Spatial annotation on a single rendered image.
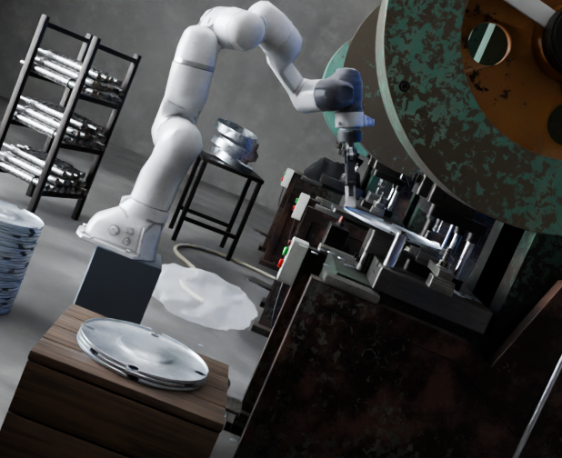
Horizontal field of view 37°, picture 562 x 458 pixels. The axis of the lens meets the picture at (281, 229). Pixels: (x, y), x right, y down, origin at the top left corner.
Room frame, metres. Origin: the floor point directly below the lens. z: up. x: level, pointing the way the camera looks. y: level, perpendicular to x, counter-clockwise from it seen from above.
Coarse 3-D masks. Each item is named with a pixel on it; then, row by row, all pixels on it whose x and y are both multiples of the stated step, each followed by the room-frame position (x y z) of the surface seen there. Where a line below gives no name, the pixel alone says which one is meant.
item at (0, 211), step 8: (0, 200) 2.78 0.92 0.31; (0, 208) 2.66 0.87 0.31; (8, 208) 2.74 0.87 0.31; (0, 216) 2.59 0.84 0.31; (8, 216) 2.61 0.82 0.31; (16, 216) 2.65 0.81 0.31; (24, 216) 2.71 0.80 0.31; (32, 216) 2.76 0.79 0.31; (8, 224) 2.53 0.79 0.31; (16, 224) 2.55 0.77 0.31; (24, 224) 2.61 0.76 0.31; (32, 224) 2.65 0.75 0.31; (40, 224) 2.70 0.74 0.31
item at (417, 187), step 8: (416, 176) 2.21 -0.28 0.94; (424, 176) 2.19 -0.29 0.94; (416, 184) 2.24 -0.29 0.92; (424, 184) 2.19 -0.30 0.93; (432, 184) 2.19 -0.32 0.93; (416, 192) 2.19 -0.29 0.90; (424, 192) 2.19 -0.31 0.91; (432, 192) 2.16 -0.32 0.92; (440, 192) 2.16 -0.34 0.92; (432, 200) 2.16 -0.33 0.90; (440, 200) 2.16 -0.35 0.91; (448, 200) 2.16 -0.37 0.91; (456, 200) 2.16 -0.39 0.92; (448, 208) 2.16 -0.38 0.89; (456, 208) 2.16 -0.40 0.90; (464, 208) 2.17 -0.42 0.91; (472, 208) 2.17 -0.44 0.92; (464, 216) 2.17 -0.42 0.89; (472, 216) 2.17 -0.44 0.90
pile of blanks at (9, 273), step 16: (0, 224) 2.52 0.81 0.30; (0, 240) 2.53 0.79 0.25; (16, 240) 2.56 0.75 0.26; (32, 240) 2.62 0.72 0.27; (0, 256) 2.54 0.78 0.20; (16, 256) 2.58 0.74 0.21; (0, 272) 2.58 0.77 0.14; (16, 272) 2.61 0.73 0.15; (0, 288) 2.57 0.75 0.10; (16, 288) 2.64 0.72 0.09; (0, 304) 2.59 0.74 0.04
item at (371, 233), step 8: (336, 208) 2.17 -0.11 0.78; (344, 216) 2.16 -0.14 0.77; (352, 216) 2.16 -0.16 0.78; (368, 224) 2.16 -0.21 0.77; (368, 232) 2.25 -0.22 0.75; (376, 232) 2.18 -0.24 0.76; (384, 232) 2.16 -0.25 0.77; (368, 240) 2.19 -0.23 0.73; (376, 240) 2.18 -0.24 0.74; (384, 240) 2.19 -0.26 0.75; (392, 240) 2.19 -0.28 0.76; (368, 248) 2.18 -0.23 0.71; (376, 248) 2.18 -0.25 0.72; (384, 248) 2.19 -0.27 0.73; (360, 256) 2.20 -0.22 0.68; (368, 256) 2.18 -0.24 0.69; (384, 256) 2.19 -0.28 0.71; (360, 264) 2.19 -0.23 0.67; (368, 264) 2.19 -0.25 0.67
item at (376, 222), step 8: (344, 208) 2.22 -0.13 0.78; (352, 208) 2.32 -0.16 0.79; (360, 216) 2.13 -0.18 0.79; (368, 216) 2.33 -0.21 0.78; (376, 224) 2.10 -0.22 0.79; (384, 224) 2.19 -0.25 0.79; (392, 224) 2.38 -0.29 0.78; (408, 232) 2.36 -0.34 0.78; (416, 240) 2.22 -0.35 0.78; (424, 240) 2.33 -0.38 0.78; (432, 248) 2.13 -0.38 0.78; (440, 248) 2.25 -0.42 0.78
